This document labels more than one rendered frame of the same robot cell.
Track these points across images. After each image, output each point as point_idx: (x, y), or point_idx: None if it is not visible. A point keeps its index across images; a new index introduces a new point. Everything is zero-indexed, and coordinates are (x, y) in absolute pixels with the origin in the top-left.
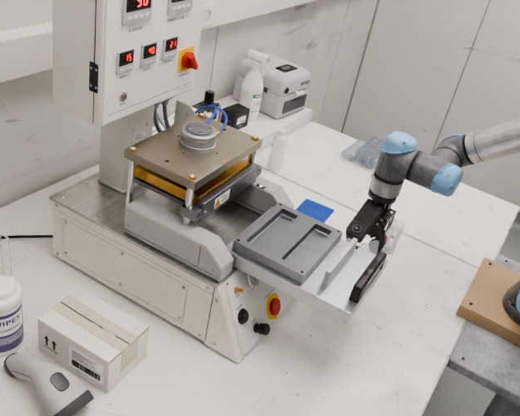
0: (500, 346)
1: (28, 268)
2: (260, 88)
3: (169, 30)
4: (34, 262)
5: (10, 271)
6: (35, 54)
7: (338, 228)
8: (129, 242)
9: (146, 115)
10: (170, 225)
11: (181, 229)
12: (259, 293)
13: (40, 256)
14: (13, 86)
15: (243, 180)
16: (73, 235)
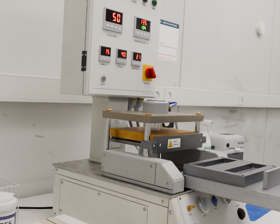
0: None
1: (32, 222)
2: (209, 143)
3: (135, 47)
4: (37, 220)
5: (18, 223)
6: (58, 90)
7: None
8: (104, 181)
9: (122, 108)
10: (133, 156)
11: (141, 157)
12: (211, 223)
13: (42, 218)
14: (42, 113)
15: (191, 138)
16: (66, 192)
